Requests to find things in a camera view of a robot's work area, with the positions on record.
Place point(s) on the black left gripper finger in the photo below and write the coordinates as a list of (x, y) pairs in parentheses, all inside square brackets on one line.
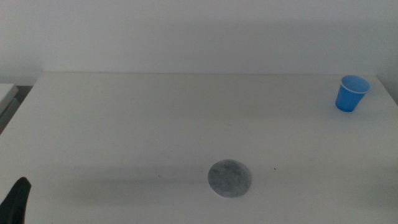
[(15, 205)]

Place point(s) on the blue plastic cup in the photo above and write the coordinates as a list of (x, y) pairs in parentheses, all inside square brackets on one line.
[(350, 95)]

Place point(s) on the round grey cup mat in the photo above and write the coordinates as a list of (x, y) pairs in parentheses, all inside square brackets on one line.
[(229, 178)]

